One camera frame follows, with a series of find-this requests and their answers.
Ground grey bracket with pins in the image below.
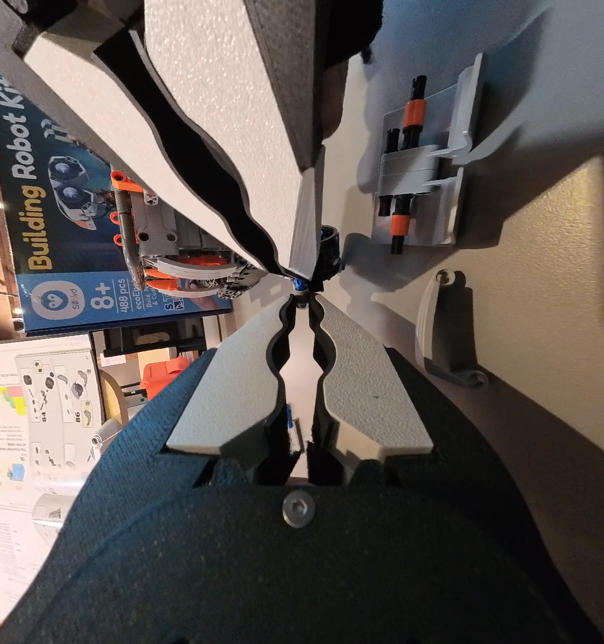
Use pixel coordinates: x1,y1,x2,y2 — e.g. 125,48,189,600
375,56,485,254

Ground grey orange tracked toy robot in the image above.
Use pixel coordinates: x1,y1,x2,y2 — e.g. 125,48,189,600
111,171,273,299

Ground grey curved toy part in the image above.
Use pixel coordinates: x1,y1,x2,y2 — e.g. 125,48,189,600
415,270,490,389

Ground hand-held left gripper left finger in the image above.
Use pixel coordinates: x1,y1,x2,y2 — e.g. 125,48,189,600
168,300,292,460

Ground blue robot kit box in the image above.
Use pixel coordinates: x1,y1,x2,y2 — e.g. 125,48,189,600
0,61,233,336

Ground open instruction booklet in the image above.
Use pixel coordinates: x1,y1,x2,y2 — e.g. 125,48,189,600
0,337,112,627

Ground black toy wheel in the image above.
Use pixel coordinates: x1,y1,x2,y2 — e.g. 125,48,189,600
317,227,342,278

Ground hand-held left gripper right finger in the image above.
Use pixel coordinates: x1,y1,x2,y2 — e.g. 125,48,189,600
307,297,433,460

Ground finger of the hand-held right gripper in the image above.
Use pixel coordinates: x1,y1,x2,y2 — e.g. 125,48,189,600
143,0,328,278
25,31,282,278

